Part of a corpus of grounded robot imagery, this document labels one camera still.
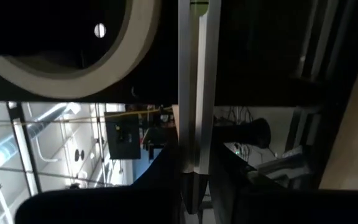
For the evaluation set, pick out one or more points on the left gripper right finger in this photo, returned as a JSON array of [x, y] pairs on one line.
[[275, 208]]

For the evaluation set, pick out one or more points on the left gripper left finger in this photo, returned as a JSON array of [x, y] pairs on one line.
[[120, 205]]

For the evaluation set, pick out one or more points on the black and silver level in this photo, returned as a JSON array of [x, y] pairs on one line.
[[204, 93]]

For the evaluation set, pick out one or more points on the white masking tape roll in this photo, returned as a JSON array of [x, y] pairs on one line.
[[129, 62]]

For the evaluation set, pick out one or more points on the black monitor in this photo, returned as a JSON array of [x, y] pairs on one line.
[[123, 137]]

